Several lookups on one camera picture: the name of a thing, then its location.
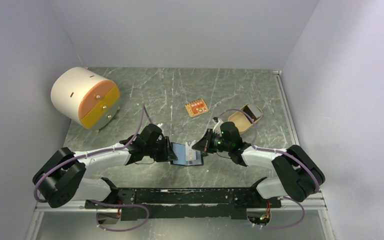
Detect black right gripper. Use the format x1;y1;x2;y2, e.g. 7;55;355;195
192;128;232;154

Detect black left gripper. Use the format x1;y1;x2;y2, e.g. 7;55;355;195
144;135;178;162

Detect grey VIP card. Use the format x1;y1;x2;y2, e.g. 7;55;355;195
185;140;197;162

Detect black leather card holder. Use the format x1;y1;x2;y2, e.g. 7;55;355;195
170;140;204;167

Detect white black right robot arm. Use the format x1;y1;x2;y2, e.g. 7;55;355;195
192;121;326;207

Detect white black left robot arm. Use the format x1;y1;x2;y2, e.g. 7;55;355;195
32;123;177;208

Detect beige oval tray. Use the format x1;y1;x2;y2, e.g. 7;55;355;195
227;104;262;135

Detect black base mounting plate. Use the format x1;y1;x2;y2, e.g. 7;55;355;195
84;187;282;221

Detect round cabinet with coloured drawers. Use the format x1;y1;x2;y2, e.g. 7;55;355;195
50;67;121;132

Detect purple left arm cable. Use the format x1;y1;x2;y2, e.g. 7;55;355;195
33;103;163;233

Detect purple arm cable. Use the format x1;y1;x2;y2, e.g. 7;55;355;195
33;103;163;233
213;108;321;230

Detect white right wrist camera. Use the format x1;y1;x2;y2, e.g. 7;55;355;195
212;117;224;135

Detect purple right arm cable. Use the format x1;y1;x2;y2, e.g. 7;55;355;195
213;108;321;230

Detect aluminium frame rail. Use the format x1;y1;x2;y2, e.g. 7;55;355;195
24;71;337;240

